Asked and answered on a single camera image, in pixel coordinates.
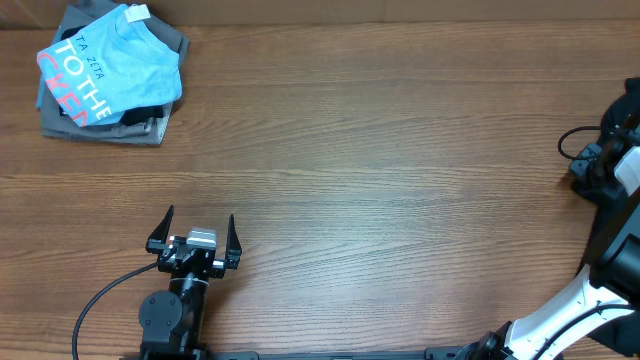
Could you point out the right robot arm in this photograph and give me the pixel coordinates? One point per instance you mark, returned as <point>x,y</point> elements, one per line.
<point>581,307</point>

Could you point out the black t-shirt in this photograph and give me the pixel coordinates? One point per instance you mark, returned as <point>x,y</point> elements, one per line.
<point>615,115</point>

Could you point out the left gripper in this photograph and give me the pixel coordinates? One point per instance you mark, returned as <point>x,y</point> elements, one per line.
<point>157,243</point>

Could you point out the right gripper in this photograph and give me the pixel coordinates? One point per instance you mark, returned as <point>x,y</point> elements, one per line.
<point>587,167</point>

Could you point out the folded grey t-shirt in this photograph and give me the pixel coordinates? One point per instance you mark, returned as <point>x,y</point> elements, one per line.
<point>55,123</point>

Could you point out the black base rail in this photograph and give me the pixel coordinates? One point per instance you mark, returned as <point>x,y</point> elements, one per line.
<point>430,353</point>

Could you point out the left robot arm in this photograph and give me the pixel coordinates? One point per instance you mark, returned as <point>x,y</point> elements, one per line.
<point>172,319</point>

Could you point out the folded light blue t-shirt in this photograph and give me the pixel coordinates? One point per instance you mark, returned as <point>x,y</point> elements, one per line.
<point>112,65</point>

